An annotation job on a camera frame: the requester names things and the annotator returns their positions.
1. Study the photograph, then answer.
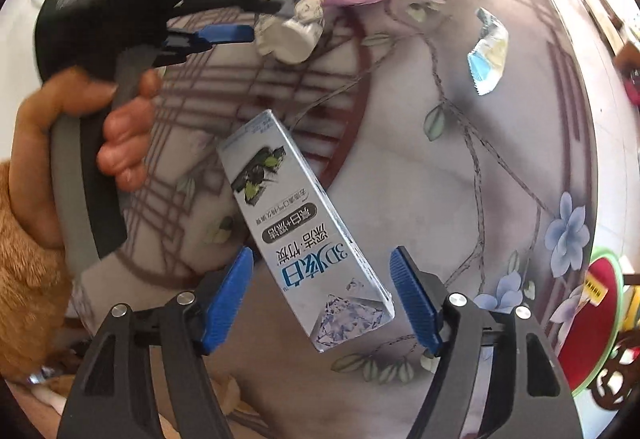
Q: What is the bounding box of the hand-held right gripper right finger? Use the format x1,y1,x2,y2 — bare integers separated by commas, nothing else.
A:
390,246,583,439

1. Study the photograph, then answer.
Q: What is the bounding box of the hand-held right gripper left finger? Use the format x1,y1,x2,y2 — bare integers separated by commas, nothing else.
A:
57,246,255,439

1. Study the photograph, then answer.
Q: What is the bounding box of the grey toothpaste box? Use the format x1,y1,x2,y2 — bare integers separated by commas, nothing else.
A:
216,109,396,354

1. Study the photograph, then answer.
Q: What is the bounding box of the green and red waste bin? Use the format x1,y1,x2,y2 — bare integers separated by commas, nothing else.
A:
554,249,627,396

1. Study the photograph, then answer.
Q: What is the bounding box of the person's left forearm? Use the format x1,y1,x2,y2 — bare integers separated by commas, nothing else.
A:
0,159,77,386

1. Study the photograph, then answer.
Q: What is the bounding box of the person's left hand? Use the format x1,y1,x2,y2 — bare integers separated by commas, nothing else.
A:
10,68,162,250

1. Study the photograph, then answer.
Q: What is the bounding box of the floral patterned tablecloth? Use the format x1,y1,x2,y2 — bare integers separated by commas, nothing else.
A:
65,0,603,439

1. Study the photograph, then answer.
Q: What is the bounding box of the small yellow box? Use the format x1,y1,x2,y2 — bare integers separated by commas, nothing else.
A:
581,269,609,308

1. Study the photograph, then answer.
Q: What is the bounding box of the carved dark wooden chair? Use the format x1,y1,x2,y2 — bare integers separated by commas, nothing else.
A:
589,338,640,414

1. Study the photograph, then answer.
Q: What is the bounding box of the white and blue wrapper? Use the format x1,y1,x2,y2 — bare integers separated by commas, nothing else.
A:
466,7,510,96

